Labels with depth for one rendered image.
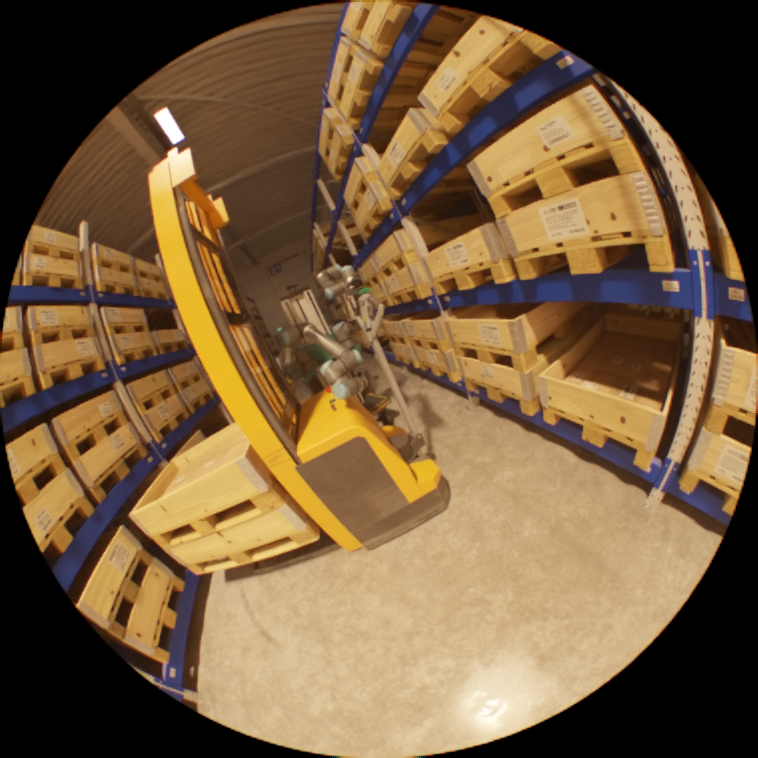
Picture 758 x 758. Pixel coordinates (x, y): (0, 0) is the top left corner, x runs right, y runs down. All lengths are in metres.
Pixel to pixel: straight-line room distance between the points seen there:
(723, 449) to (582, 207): 1.10
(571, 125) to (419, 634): 2.18
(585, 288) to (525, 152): 0.63
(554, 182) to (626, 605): 1.80
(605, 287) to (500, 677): 1.68
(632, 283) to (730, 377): 0.54
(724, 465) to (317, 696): 2.06
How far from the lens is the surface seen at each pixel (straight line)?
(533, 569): 1.40
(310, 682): 1.66
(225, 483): 1.28
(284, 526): 1.42
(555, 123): 1.14
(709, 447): 1.31
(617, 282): 1.13
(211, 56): 7.01
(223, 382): 1.10
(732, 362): 1.12
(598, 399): 1.33
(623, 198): 1.03
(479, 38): 1.43
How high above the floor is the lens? 1.34
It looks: 18 degrees down
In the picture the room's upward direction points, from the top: 25 degrees counter-clockwise
